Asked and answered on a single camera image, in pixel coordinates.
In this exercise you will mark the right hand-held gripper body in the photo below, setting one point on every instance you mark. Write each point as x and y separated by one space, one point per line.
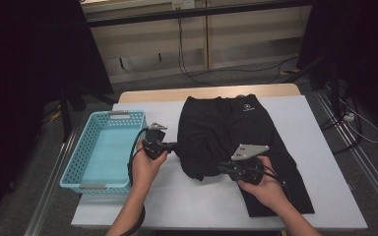
247 170

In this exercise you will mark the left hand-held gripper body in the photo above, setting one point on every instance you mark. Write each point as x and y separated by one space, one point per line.
154 144

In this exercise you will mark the black shorts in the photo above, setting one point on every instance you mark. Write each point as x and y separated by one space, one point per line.
210 137

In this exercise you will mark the light blue plastic basket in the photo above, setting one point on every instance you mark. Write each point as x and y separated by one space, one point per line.
105 154

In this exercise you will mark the person's left hand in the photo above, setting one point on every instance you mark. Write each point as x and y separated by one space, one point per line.
144 170

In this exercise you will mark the person's right hand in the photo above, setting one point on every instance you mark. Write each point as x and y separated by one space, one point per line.
269 193

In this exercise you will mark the light wooden table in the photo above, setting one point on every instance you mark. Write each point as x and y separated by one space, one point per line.
144 95

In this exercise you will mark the black metal stand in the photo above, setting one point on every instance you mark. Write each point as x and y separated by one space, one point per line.
334 85
66 111

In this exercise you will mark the yellow floor tape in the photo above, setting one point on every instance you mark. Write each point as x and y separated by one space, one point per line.
290 71

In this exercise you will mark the black curtain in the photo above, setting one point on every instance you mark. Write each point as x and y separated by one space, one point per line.
19 65
367 49

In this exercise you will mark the aluminium rail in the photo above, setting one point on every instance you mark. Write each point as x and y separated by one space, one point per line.
367 164
49 183

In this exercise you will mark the white wall socket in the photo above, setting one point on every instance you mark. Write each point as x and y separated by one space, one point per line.
183 4

